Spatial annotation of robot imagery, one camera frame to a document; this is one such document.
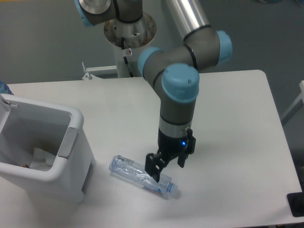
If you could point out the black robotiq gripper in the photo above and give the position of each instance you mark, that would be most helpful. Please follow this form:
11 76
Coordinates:
169 149

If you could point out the clear crushed plastic bottle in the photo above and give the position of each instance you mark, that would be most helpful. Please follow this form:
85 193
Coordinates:
135 172

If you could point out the white plastic wrapper bag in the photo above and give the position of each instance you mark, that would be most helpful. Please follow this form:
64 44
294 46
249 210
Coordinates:
42 160

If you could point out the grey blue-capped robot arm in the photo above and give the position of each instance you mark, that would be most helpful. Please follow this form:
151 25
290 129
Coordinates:
174 75

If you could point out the white plastic trash can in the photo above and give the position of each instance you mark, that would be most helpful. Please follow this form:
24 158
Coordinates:
26 124

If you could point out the black device at table edge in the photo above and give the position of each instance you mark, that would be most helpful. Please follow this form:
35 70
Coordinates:
296 203

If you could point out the blue patterned object left edge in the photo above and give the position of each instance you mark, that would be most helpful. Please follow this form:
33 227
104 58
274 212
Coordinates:
4 89

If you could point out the white pedestal base frame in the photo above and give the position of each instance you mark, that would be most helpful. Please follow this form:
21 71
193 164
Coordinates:
121 70

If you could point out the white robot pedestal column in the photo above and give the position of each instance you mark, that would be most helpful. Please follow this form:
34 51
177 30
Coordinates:
129 40

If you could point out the white frame at right edge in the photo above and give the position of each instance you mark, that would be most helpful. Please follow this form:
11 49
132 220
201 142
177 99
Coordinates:
295 106

